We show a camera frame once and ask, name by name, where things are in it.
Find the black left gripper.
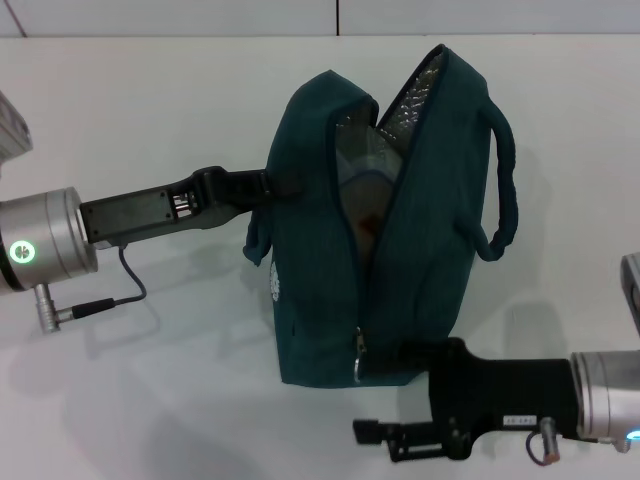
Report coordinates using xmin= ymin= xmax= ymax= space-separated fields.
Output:
xmin=79 ymin=167 xmax=306 ymax=249

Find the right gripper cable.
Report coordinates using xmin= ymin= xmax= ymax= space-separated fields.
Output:
xmin=524 ymin=417 xmax=560 ymax=452

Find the dark teal insulated lunch bag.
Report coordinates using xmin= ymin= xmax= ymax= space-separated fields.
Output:
xmin=243 ymin=43 xmax=519 ymax=387

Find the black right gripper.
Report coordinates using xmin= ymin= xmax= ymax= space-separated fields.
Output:
xmin=352 ymin=337 xmax=584 ymax=462

